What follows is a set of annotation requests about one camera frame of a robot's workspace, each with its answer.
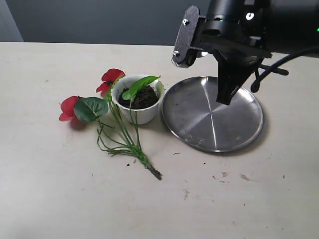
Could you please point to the white plastic flower pot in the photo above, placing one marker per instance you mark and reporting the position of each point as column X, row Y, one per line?
column 138, row 97

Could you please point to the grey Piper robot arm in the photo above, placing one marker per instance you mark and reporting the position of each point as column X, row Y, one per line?
column 291, row 31

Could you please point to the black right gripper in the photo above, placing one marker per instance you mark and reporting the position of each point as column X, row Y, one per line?
column 234, row 30

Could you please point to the round stainless steel plate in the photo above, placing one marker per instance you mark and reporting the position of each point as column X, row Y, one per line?
column 191, row 113

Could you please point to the red artificial flower plant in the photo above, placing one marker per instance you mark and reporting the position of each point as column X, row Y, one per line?
column 116, row 135

